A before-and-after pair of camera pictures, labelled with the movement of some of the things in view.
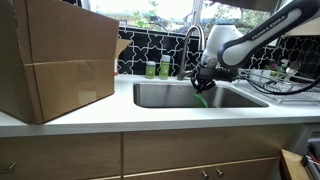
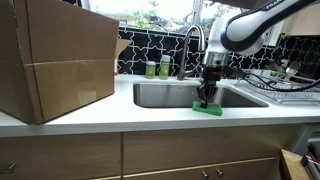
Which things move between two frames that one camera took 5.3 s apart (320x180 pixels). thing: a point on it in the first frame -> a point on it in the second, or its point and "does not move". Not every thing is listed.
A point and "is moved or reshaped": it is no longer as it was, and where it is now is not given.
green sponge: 203,102 is moved or reshaped
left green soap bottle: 150,69 does not move
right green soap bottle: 164,67 does not move
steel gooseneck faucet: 183,74 does not move
